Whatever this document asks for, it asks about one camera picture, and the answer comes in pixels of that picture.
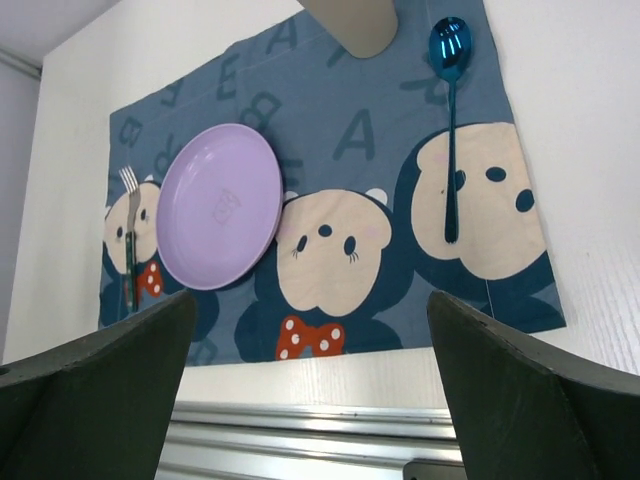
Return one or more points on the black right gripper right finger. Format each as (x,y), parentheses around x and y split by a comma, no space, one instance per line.
(525,409)

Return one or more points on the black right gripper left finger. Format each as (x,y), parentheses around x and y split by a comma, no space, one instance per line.
(97,407)

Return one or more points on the blue handled fork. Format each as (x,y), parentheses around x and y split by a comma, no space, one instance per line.
(131,184)

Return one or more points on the purple plate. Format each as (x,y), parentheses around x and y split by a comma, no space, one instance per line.
(219,206)

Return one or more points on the blue cartoon bear placemat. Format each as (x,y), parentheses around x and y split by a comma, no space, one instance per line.
(362,147)

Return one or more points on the blue metal spoon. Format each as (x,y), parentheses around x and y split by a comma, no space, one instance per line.
(450,50)

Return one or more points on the beige cup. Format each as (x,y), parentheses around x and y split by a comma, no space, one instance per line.
(364,28)

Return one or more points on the aluminium front rail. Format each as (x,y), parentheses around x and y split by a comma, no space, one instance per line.
(241,441)

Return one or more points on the left aluminium frame post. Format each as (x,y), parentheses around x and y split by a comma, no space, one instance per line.
(21,64)

